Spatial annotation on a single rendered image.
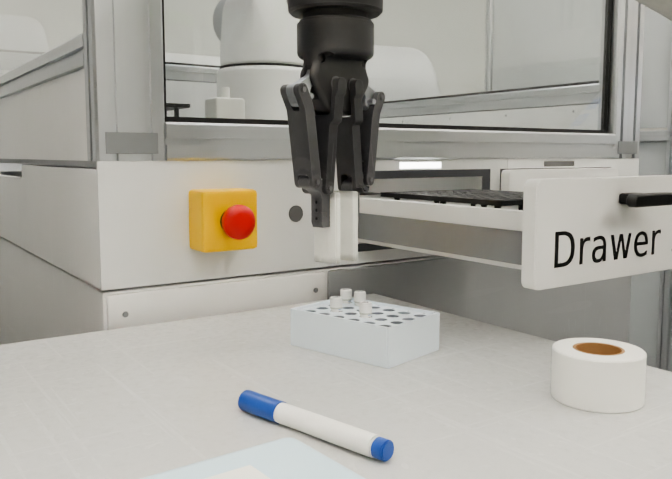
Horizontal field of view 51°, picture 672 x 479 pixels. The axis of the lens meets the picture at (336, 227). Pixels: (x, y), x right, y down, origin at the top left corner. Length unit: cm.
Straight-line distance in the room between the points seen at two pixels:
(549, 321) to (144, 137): 78
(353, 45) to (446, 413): 34
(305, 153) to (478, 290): 57
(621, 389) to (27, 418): 44
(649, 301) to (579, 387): 236
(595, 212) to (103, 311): 55
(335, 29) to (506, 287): 66
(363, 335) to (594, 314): 80
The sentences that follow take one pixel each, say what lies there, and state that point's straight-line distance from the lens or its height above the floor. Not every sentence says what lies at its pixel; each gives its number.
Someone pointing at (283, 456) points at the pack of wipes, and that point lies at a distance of 37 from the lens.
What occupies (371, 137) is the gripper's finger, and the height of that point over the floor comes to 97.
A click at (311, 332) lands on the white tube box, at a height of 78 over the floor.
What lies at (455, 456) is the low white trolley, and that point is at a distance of 48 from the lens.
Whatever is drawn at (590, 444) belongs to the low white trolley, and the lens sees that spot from 52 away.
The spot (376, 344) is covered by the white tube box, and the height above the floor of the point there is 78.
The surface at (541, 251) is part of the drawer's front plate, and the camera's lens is 73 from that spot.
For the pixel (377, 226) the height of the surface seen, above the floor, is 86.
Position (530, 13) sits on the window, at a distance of 127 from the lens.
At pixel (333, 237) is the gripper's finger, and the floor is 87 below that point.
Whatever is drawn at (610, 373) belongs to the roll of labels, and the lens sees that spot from 57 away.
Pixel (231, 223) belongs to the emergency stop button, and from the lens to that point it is 81.
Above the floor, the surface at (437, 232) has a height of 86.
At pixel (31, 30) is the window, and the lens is 122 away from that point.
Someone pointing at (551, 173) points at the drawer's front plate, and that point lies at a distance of 124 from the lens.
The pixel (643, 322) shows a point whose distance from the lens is 296.
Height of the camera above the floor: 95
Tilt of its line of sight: 6 degrees down
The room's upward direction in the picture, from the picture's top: straight up
